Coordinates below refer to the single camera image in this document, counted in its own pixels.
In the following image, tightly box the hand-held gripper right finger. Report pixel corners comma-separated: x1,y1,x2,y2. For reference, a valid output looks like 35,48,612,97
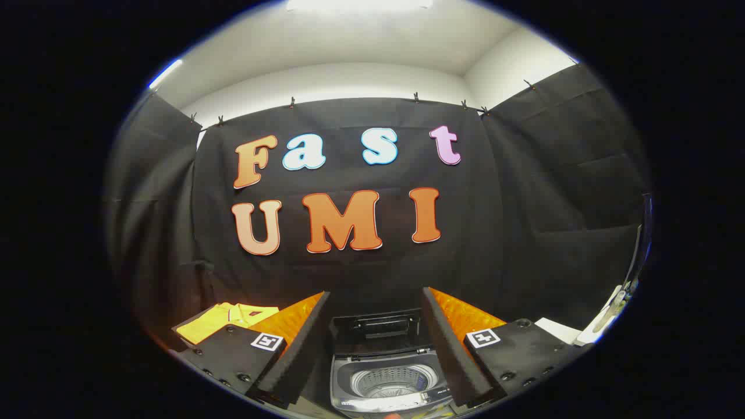
422,287,594,408

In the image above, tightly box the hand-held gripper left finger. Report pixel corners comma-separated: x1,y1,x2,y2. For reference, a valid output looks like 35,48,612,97
178,291,331,410

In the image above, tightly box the dark glass washing machine lid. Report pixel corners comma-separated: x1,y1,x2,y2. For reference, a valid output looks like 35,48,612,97
330,310,430,356

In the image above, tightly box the grey washing machine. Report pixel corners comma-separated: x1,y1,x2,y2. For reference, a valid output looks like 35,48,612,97
329,347,460,417

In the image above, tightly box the yellow polo shirt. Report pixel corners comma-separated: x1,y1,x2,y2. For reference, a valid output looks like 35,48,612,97
176,302,280,346

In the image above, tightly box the white flat panel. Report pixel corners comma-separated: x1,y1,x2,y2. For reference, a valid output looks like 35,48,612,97
534,317,583,345

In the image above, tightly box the row of black cloth clips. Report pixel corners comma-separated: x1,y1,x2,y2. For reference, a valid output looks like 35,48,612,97
189,79,537,126

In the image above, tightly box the strip light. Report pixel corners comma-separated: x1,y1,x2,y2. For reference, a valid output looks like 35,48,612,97
148,58,184,90

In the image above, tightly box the ceiling light panel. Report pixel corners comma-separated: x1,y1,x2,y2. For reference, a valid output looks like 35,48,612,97
285,0,435,13

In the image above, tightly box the white metal frame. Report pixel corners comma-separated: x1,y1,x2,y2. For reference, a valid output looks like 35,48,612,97
575,194,654,347

